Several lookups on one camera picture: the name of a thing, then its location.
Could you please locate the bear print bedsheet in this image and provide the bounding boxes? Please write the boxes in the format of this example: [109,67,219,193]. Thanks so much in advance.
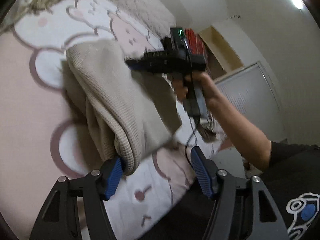
[0,0,226,240]

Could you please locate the yellow wall niche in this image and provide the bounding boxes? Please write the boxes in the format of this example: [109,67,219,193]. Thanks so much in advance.
[198,25,245,80]

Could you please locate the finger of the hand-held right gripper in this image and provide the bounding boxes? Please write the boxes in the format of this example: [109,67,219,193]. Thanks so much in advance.
[124,52,151,71]

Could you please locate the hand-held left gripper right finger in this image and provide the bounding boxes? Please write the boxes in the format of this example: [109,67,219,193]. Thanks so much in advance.
[190,146,288,240]

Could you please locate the beige waffle-knit pants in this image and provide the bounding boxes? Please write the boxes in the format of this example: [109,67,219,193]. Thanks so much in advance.
[62,38,183,177]

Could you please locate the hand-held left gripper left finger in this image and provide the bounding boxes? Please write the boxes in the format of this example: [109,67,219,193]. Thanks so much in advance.
[29,157,124,240]

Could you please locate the red plaid folded garment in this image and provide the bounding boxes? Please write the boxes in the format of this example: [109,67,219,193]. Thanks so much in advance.
[185,28,210,58]

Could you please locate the white door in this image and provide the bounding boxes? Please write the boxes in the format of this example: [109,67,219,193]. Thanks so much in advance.
[214,62,286,141]

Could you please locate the quilted beige pillow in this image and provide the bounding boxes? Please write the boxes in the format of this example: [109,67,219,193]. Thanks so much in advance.
[119,0,176,43]

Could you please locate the person's right forearm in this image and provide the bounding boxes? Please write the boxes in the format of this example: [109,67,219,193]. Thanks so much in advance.
[207,87,273,172]

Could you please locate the person's right hand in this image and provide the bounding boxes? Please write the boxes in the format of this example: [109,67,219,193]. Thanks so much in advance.
[172,71,226,113]

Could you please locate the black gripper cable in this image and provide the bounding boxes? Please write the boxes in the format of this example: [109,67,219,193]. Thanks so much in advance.
[184,115,201,161]

